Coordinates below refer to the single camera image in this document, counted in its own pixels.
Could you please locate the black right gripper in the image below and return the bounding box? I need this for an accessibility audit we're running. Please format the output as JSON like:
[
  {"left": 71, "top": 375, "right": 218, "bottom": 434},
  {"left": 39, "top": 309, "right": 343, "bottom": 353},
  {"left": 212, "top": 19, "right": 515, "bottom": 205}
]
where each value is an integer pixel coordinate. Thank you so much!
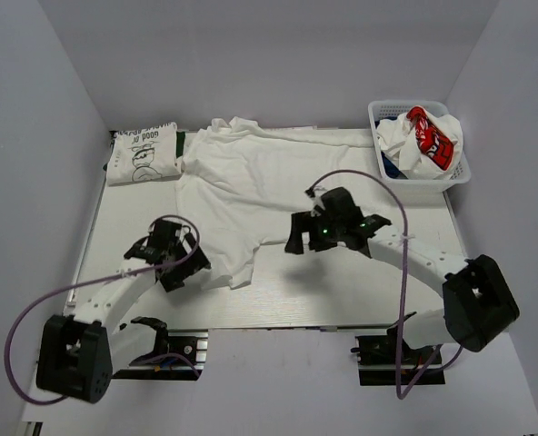
[{"left": 285, "top": 210, "right": 345, "bottom": 255}]

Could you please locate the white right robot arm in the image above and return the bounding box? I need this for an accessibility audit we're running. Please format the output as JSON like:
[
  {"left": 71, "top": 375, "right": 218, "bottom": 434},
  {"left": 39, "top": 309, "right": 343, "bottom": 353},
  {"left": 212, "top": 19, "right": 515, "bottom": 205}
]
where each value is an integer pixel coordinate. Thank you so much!
[{"left": 285, "top": 187, "right": 520, "bottom": 362}]

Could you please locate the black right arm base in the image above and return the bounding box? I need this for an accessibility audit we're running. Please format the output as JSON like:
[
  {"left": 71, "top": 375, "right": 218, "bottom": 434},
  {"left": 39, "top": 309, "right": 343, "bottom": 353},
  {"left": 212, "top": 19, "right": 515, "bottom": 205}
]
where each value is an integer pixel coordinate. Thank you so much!
[{"left": 351, "top": 335, "right": 445, "bottom": 388}]

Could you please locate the white t-shirt with text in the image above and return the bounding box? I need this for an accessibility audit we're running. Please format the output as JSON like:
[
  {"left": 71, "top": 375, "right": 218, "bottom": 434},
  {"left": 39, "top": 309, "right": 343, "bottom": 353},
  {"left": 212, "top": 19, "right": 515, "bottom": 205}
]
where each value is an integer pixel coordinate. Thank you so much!
[{"left": 175, "top": 117, "right": 374, "bottom": 289}]

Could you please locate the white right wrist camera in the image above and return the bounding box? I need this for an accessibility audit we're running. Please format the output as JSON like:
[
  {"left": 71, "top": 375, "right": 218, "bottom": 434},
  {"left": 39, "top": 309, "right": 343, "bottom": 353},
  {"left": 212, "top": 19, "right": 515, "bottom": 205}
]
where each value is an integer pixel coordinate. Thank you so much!
[{"left": 305, "top": 185, "right": 328, "bottom": 217}]

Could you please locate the folded white printed t-shirt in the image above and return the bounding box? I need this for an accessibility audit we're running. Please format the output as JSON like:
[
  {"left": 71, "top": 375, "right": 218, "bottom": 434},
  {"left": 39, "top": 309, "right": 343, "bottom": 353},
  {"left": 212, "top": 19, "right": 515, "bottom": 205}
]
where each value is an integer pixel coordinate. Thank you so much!
[{"left": 106, "top": 122, "right": 181, "bottom": 185}]

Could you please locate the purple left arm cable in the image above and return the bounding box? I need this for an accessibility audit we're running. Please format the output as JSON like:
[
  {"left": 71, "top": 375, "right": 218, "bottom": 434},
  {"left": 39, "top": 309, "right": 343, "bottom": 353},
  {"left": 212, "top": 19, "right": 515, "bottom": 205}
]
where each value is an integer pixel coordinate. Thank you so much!
[{"left": 4, "top": 216, "right": 202, "bottom": 404}]

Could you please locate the navy blue t-shirt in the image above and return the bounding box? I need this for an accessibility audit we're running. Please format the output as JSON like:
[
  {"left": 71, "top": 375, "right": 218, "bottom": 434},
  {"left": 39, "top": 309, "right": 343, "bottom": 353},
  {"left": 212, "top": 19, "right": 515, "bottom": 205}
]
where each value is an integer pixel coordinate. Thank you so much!
[{"left": 374, "top": 116, "right": 405, "bottom": 179}]

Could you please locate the white t-shirt red print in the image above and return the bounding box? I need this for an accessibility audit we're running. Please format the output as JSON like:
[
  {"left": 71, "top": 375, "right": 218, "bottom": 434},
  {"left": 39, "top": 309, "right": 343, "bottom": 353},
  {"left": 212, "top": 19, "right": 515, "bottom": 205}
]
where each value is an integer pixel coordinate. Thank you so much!
[{"left": 376, "top": 105, "right": 463, "bottom": 180}]

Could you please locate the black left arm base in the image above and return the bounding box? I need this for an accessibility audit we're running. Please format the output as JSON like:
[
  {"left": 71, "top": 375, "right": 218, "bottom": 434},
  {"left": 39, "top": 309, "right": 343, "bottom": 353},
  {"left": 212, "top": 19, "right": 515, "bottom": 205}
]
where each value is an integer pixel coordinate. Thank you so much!
[{"left": 114, "top": 331, "right": 209, "bottom": 382}]

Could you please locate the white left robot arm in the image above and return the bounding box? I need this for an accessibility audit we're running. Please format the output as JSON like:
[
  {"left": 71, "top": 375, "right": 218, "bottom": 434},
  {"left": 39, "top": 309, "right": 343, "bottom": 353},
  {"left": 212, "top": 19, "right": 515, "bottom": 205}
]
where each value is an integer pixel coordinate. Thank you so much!
[{"left": 35, "top": 214, "right": 211, "bottom": 403}]

